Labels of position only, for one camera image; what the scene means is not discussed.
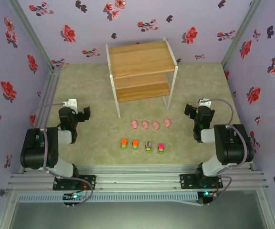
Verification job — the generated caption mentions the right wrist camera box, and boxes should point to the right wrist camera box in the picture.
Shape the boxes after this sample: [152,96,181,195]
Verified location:
[198,97,212,107]

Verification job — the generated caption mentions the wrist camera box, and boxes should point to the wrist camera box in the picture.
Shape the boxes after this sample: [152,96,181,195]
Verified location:
[198,97,212,107]
[62,98,79,111]

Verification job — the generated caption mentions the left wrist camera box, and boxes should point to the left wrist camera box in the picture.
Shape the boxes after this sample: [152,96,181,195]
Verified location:
[62,98,79,111]

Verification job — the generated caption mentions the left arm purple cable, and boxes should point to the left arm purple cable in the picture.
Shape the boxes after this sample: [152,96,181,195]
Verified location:
[36,102,94,206]

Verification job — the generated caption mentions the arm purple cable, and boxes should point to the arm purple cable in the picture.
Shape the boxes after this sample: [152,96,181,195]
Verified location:
[36,102,94,206]
[199,98,254,206]

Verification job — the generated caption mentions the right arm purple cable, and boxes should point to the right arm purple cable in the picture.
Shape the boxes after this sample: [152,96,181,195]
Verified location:
[199,98,254,206]

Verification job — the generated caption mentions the aluminium side rail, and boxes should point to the aluminium side rail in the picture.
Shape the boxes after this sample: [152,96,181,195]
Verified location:
[19,65,64,174]

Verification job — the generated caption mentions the wooden two-tier shelf white frame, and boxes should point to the wooden two-tier shelf white frame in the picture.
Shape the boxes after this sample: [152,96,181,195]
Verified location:
[105,36,179,119]

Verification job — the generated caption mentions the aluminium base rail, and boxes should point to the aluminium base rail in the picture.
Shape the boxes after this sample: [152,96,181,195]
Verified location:
[7,164,270,191]

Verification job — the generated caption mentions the aluminium corner post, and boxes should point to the aluminium corner post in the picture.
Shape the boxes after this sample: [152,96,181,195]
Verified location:
[7,0,57,72]
[220,0,265,70]

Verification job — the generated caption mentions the grey slotted cable duct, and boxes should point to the grey slotted cable duct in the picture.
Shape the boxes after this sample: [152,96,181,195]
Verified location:
[17,191,199,204]

